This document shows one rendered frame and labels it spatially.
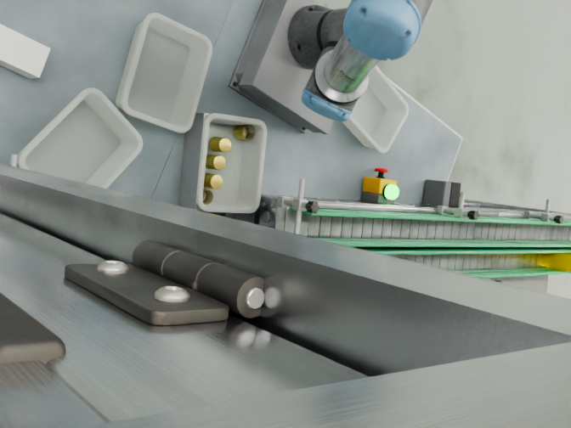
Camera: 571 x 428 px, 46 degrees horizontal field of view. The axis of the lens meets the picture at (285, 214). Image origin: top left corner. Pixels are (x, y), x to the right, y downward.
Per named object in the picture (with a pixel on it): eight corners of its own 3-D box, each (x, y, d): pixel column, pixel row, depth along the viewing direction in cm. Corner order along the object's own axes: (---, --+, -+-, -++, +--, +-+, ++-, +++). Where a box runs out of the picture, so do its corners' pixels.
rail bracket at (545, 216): (521, 218, 225) (557, 223, 214) (523, 196, 224) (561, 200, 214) (528, 218, 227) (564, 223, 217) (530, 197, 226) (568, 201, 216)
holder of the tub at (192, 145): (176, 228, 157) (192, 233, 151) (186, 112, 155) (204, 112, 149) (235, 229, 168) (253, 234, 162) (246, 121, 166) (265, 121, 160)
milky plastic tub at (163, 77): (102, 110, 144) (119, 110, 137) (130, 12, 145) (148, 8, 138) (171, 135, 155) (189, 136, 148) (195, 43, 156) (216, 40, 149)
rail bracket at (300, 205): (271, 245, 159) (305, 255, 149) (279, 176, 157) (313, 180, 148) (281, 245, 161) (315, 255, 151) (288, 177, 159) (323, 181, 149)
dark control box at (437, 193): (421, 204, 211) (442, 207, 204) (424, 178, 210) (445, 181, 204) (438, 205, 216) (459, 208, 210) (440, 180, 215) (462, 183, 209)
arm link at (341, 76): (365, 76, 155) (457, -39, 101) (340, 132, 152) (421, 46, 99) (319, 53, 154) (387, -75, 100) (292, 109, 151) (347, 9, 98)
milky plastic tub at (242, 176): (178, 206, 157) (197, 211, 150) (187, 111, 155) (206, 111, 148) (239, 209, 167) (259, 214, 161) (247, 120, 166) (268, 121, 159)
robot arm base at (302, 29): (298, -6, 158) (325, -11, 150) (342, 22, 167) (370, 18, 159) (279, 54, 157) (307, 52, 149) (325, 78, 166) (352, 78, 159)
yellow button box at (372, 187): (359, 199, 194) (377, 203, 188) (362, 174, 193) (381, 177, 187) (375, 200, 198) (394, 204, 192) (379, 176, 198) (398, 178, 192)
